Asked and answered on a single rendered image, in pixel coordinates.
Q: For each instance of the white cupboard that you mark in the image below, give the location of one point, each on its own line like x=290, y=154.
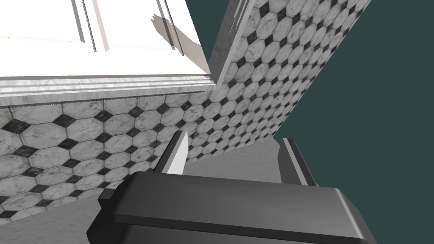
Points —
x=101, y=37

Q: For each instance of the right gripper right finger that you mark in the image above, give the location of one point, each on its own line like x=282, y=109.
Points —
x=293, y=164

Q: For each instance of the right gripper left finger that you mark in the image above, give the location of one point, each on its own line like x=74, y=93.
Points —
x=175, y=156

